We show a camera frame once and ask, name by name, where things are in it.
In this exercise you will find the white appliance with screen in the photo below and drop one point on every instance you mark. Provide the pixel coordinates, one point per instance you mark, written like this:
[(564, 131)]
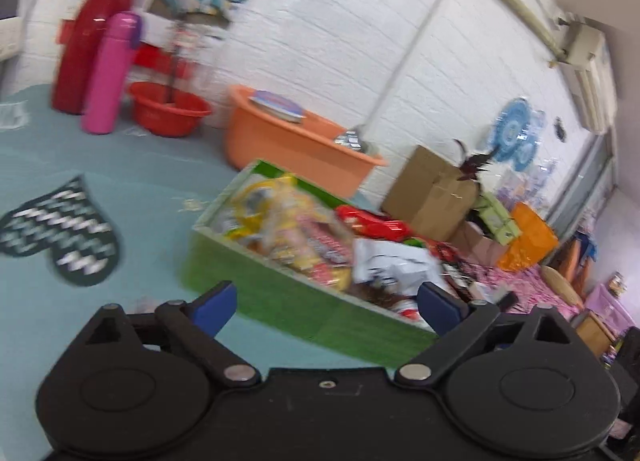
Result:
[(15, 16)]

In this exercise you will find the yellow snack packet with barcode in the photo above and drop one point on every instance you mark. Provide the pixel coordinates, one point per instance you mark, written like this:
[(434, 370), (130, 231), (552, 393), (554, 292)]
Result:
[(260, 201)]

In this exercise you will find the orange plastic tub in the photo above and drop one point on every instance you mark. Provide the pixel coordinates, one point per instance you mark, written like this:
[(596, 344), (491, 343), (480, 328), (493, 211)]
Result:
[(285, 146)]

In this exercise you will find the grey foil snack packet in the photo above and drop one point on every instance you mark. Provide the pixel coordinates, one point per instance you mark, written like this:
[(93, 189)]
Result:
[(395, 263)]

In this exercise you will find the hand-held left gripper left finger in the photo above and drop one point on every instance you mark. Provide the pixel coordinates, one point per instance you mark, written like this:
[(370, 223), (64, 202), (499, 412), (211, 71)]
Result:
[(215, 306)]

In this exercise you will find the teal printed tablecloth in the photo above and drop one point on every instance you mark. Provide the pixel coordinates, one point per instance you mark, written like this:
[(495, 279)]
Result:
[(125, 181)]

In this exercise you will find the orange bag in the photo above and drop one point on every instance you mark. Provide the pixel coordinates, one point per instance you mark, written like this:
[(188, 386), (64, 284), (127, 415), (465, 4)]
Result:
[(530, 238)]

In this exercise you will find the pink thermos bottle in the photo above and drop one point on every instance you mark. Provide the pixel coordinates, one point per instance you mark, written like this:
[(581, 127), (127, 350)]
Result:
[(107, 76)]

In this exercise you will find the green cardboard box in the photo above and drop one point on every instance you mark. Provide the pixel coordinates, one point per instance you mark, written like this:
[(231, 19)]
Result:
[(300, 306)]

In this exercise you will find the light green box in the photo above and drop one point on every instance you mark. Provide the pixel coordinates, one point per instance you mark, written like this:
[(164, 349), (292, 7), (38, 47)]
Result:
[(497, 218)]

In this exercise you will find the blue plate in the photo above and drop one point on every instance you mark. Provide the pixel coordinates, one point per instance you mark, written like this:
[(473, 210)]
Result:
[(277, 105)]

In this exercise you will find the small brown cardboard box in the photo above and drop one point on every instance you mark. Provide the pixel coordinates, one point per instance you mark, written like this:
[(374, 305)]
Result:
[(475, 246)]

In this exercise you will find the white air conditioner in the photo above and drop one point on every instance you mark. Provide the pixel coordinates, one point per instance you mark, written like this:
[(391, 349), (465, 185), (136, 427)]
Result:
[(587, 71)]

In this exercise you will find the red plastic basin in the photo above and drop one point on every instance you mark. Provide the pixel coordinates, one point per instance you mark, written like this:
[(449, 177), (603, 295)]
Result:
[(167, 113)]

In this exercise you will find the metal kitchen utensil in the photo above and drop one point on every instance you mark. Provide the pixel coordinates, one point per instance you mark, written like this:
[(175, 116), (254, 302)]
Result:
[(355, 140)]

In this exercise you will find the pink floral cloth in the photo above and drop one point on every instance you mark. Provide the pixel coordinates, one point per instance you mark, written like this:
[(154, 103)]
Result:
[(520, 286)]

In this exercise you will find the red thermos jug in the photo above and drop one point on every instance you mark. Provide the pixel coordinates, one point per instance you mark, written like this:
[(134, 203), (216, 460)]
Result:
[(87, 46)]

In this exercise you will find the glass pitcher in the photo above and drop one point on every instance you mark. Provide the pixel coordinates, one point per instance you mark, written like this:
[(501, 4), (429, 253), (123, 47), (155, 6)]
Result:
[(192, 61)]

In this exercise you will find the long red striped snack bag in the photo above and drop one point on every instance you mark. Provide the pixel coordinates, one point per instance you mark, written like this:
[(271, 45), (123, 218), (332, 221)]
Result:
[(372, 223)]

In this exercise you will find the large brown cardboard box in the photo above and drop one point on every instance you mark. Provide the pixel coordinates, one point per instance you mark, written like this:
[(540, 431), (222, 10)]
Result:
[(425, 191)]

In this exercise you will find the blue patterned wall plates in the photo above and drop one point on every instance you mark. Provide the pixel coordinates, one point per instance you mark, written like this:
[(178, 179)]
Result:
[(515, 133)]

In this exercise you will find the dark purple plant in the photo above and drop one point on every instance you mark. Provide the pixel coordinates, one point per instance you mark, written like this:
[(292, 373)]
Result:
[(475, 161)]

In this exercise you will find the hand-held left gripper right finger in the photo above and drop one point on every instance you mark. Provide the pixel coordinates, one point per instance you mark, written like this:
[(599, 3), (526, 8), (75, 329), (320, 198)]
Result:
[(440, 306)]

